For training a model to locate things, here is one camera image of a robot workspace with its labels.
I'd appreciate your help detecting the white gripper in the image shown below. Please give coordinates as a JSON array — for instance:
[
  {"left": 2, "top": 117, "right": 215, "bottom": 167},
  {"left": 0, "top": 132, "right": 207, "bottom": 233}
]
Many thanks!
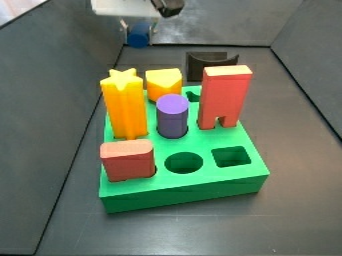
[{"left": 91, "top": 0, "right": 161, "bottom": 45}]

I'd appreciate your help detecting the blue oval cylinder block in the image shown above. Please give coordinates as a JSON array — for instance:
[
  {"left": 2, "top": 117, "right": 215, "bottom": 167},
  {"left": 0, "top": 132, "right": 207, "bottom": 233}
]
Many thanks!
[{"left": 127, "top": 21, "right": 150, "bottom": 48}]

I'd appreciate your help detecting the black curved fixture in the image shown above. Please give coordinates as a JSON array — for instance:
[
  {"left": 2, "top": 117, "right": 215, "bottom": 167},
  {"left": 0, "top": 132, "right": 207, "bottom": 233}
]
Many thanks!
[{"left": 186, "top": 52, "right": 239, "bottom": 82}]

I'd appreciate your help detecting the yellow pentagon block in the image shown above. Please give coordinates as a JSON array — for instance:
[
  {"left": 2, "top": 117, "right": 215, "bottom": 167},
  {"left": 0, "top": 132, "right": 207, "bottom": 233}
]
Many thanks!
[{"left": 146, "top": 68, "right": 183, "bottom": 102}]

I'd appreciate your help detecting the yellow star block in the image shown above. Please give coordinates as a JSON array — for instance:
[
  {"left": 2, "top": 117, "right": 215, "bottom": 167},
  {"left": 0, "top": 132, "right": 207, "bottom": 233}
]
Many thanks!
[{"left": 100, "top": 68, "right": 149, "bottom": 140}]

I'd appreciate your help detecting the purple cylinder block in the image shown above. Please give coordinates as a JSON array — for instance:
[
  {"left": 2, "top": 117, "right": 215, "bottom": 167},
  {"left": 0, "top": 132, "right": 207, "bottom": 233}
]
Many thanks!
[{"left": 157, "top": 94, "right": 190, "bottom": 139}]

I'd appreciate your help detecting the red arch block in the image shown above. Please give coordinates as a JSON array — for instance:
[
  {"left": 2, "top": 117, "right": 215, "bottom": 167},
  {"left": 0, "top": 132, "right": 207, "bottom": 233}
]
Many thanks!
[{"left": 198, "top": 65, "right": 253, "bottom": 130}]

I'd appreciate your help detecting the red rounded rectangle block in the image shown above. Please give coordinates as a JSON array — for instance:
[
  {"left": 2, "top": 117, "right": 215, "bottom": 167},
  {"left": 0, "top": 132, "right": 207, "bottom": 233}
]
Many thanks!
[{"left": 100, "top": 139, "right": 157, "bottom": 182}]

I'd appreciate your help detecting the green shape sorter base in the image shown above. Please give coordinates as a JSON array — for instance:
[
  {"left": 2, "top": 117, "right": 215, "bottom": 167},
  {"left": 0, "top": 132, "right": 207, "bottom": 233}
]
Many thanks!
[{"left": 99, "top": 86, "right": 270, "bottom": 213}]

